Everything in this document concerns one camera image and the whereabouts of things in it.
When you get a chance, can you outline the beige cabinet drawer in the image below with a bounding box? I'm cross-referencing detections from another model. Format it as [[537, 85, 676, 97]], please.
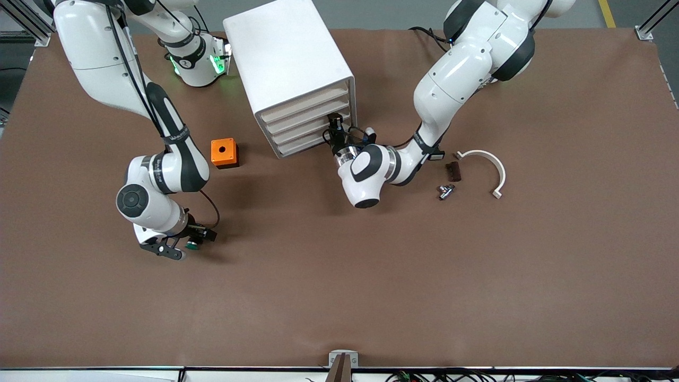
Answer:
[[269, 112, 335, 145], [260, 86, 351, 123], [264, 98, 352, 133], [274, 130, 335, 157]]

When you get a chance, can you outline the white drawer cabinet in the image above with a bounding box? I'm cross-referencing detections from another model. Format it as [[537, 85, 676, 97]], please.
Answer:
[[223, 0, 358, 160]]

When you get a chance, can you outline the orange box with black base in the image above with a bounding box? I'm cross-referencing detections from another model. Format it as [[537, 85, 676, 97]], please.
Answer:
[[211, 138, 240, 169]]

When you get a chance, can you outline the white curved plastic clip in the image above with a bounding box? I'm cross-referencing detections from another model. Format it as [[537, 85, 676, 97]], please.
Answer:
[[455, 150, 507, 199]]

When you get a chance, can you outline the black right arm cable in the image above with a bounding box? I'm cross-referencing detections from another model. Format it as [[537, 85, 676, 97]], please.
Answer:
[[106, 0, 221, 231]]

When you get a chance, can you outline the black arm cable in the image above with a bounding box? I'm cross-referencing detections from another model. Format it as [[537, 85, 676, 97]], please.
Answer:
[[347, 126, 425, 150], [106, 0, 221, 231]]

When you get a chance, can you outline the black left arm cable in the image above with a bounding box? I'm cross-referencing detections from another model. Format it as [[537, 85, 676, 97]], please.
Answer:
[[347, 126, 425, 150]]

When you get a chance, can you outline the black base cable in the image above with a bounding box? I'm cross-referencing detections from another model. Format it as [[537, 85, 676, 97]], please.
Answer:
[[408, 25, 451, 54]]

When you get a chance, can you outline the grey bracket with brown post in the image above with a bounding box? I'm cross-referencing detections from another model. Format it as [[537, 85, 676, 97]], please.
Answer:
[[325, 350, 359, 382]]

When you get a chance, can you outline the aluminium frame profile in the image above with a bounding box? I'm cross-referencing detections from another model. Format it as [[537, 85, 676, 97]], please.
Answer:
[[634, 0, 679, 40], [0, 0, 54, 47]]

